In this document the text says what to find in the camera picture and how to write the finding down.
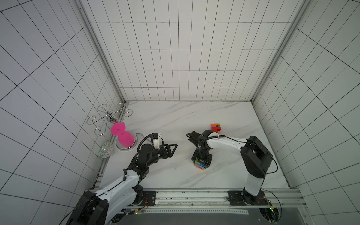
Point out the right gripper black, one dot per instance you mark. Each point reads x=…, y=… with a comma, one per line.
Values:
x=202, y=157

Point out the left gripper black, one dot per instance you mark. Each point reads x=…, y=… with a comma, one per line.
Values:
x=169, y=153

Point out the light blue lego brick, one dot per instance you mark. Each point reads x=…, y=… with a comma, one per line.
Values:
x=202, y=166

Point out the long red lego brick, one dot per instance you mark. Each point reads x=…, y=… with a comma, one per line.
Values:
x=216, y=129

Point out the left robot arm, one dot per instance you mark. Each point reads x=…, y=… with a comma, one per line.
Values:
x=98, y=208

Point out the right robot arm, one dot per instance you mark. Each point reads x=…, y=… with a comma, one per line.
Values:
x=256, y=157

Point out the patterned white mug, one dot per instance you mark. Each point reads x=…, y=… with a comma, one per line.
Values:
x=106, y=150

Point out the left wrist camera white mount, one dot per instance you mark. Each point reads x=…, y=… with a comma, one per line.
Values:
x=157, y=141

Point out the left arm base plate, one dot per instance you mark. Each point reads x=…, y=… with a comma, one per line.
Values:
x=147, y=198

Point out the aluminium mounting rail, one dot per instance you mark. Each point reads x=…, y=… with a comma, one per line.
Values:
x=213, y=200

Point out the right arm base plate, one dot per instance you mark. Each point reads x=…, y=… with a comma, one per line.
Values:
x=238, y=198

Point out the silver wire cup rack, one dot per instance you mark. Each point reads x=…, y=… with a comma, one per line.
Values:
x=111, y=115

